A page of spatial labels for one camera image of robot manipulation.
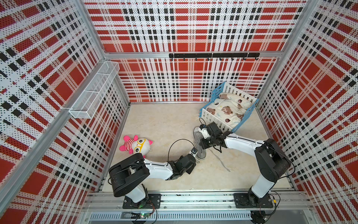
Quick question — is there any aluminium front rail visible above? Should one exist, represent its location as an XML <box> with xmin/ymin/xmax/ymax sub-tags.
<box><xmin>82</xmin><ymin>189</ymin><xmax>313</xmax><ymax>212</ymax></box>

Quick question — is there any white wire mesh basket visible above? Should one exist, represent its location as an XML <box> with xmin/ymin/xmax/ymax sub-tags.
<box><xmin>69</xmin><ymin>61</ymin><xmax>119</xmax><ymax>119</ymax></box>

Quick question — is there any pink striped plush toy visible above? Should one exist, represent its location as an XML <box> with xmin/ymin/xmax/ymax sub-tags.
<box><xmin>119</xmin><ymin>135</ymin><xmax>153</xmax><ymax>158</ymax></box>

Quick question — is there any white blue toy crib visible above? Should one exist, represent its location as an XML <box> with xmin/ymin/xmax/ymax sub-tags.
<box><xmin>199</xmin><ymin>82</ymin><xmax>258</xmax><ymax>132</ymax></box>

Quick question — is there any black hook rail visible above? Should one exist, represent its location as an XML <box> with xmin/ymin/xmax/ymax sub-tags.
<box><xmin>169</xmin><ymin>52</ymin><xmax>260</xmax><ymax>59</ymax></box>

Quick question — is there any grey shoelace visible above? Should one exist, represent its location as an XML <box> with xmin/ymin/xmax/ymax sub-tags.
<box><xmin>208</xmin><ymin>149</ymin><xmax>231</xmax><ymax>172</ymax></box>

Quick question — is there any green circuit board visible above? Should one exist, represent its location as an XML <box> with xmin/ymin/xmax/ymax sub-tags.
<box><xmin>131</xmin><ymin>212</ymin><xmax>151</xmax><ymax>219</ymax></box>

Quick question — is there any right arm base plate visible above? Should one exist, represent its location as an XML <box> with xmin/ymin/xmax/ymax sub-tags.
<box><xmin>234</xmin><ymin>193</ymin><xmax>274</xmax><ymax>209</ymax></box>

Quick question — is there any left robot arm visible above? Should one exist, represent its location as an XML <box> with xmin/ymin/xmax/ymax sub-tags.
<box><xmin>109</xmin><ymin>148</ymin><xmax>198</xmax><ymax>203</ymax></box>

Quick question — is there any grey canvas sneaker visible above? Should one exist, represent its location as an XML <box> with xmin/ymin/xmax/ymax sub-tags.
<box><xmin>193</xmin><ymin>127</ymin><xmax>207</xmax><ymax>160</ymax></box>

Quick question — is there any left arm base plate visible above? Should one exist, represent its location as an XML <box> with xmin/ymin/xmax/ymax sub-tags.
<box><xmin>122</xmin><ymin>194</ymin><xmax>162</xmax><ymax>209</ymax></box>

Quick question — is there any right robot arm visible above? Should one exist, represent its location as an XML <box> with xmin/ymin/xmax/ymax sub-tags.
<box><xmin>194</xmin><ymin>122</ymin><xmax>293</xmax><ymax>208</ymax></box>

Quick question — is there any bear print blanket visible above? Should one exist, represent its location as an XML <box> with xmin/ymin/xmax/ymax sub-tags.
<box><xmin>206</xmin><ymin>92</ymin><xmax>252</xmax><ymax>128</ymax></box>

